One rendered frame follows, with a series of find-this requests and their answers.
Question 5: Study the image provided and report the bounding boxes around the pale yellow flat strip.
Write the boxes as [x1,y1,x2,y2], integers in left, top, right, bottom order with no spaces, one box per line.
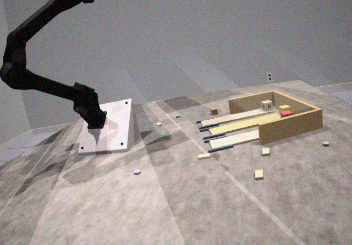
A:
[209,119,258,135]

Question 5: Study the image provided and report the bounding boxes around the small brown cube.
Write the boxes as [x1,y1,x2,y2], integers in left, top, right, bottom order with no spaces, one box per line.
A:
[210,108,218,115]

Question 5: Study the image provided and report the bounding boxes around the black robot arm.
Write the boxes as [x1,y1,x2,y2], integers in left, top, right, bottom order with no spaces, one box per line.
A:
[0,0,107,129]

